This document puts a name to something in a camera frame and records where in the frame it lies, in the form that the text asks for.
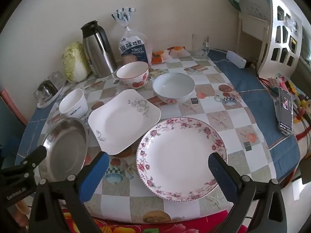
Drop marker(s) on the large white bowl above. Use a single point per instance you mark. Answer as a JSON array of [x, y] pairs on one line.
[[173, 85]]

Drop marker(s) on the white cutout chair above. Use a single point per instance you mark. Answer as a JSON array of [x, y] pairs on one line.
[[272, 29]]

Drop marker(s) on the small white bowl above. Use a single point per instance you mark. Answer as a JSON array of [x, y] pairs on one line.
[[73, 102]]

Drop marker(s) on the grey patterned cushion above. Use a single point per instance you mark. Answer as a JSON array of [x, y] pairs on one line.
[[255, 4]]

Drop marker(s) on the bagged toast bread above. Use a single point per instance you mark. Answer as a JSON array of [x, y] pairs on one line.
[[133, 51]]

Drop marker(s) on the square white plate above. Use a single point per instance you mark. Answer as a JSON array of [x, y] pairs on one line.
[[119, 123]]

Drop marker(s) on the person's left hand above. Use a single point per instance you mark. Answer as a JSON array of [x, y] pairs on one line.
[[21, 213]]

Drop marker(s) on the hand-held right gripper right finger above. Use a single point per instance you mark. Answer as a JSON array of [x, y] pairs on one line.
[[222, 174]]

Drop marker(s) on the floral rimmed round plate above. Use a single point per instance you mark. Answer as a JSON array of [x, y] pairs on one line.
[[179, 157]]

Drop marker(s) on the stainless steel thermos jug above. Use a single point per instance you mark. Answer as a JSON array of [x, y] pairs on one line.
[[99, 53]]

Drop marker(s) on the blue table cloth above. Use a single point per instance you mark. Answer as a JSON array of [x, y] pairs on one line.
[[257, 106]]

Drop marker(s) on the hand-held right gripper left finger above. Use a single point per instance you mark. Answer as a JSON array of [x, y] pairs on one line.
[[93, 177]]

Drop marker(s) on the blue pink-edged chair back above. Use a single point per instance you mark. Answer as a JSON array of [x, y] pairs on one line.
[[9, 116]]

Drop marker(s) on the orange snack packet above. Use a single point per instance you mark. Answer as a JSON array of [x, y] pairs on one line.
[[159, 57], [177, 51]]

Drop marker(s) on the smartphone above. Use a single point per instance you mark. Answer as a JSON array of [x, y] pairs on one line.
[[285, 111]]

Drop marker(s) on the stainless steel round plate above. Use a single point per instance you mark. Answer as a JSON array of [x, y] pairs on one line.
[[65, 150]]

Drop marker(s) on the napa cabbage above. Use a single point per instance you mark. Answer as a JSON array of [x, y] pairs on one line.
[[75, 63]]

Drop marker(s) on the upturned clear glass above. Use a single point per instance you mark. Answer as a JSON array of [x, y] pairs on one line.
[[46, 91], [58, 79]]

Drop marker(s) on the checkered printed tablecloth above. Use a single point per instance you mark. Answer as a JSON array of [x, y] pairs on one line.
[[233, 155]]

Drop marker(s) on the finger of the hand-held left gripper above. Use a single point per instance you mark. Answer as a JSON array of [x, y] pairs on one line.
[[34, 156]]

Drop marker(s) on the clear glass mug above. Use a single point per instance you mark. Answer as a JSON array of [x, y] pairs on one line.
[[199, 47]]

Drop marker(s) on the red rimmed tomato print bowl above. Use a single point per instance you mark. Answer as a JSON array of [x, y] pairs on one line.
[[132, 71]]

